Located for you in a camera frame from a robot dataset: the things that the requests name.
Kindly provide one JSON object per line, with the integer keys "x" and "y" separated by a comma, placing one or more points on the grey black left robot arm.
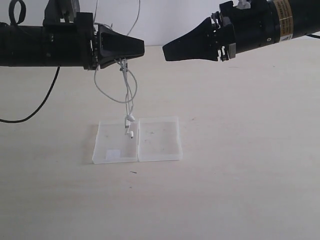
{"x": 20, "y": 45}

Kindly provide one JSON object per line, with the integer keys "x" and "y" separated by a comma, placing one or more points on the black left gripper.
{"x": 68, "y": 39}

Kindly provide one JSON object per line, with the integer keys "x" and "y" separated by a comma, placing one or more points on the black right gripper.
{"x": 249, "y": 25}

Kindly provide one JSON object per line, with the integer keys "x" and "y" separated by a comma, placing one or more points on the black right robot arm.
{"x": 298, "y": 18}

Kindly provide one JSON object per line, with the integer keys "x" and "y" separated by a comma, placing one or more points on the white wired earphones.
{"x": 129, "y": 96}

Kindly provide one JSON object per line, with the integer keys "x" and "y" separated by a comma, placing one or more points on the small white paper label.
{"x": 113, "y": 154}

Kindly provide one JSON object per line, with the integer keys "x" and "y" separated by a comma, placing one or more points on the clear plastic hinged case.
{"x": 155, "y": 139}

